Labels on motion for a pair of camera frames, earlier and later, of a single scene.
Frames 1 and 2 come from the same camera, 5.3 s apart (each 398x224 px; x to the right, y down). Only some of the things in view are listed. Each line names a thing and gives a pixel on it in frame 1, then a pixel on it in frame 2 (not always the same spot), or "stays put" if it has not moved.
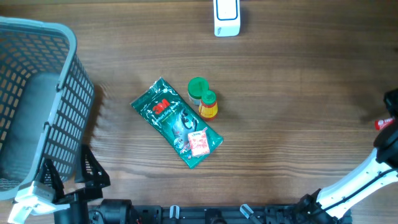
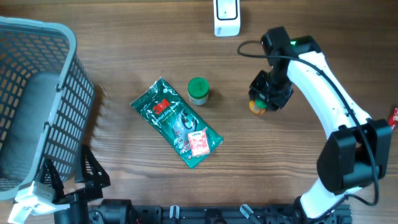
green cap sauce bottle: [208, 107] to [257, 106]
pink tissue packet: [199, 142] stays put
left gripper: [94, 182] stays put
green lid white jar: [196, 86] stays put
